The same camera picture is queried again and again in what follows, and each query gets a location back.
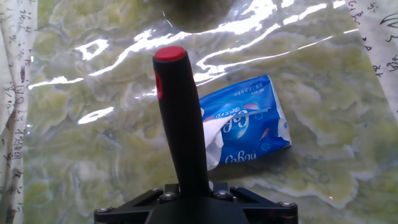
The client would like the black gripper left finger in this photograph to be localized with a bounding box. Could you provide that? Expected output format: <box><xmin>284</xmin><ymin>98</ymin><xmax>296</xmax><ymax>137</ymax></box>
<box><xmin>94</xmin><ymin>183</ymin><xmax>181</xmax><ymax>224</ymax></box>

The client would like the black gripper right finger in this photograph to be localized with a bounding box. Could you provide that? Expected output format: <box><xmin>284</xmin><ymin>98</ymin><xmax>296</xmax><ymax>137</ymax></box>
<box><xmin>210</xmin><ymin>182</ymin><xmax>299</xmax><ymax>224</ymax></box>

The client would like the black spoon with red tip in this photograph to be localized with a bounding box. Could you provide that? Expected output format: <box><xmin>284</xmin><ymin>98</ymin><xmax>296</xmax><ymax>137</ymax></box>
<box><xmin>152</xmin><ymin>45</ymin><xmax>211</xmax><ymax>197</ymax></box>

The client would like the green marble pattern table mat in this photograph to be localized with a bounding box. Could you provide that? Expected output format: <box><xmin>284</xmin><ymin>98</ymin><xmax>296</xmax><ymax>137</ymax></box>
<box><xmin>21</xmin><ymin>0</ymin><xmax>398</xmax><ymax>224</ymax></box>

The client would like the blue tissue pack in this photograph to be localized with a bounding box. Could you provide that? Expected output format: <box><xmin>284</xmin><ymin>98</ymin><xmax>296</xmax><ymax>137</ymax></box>
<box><xmin>198</xmin><ymin>74</ymin><xmax>292</xmax><ymax>172</ymax></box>

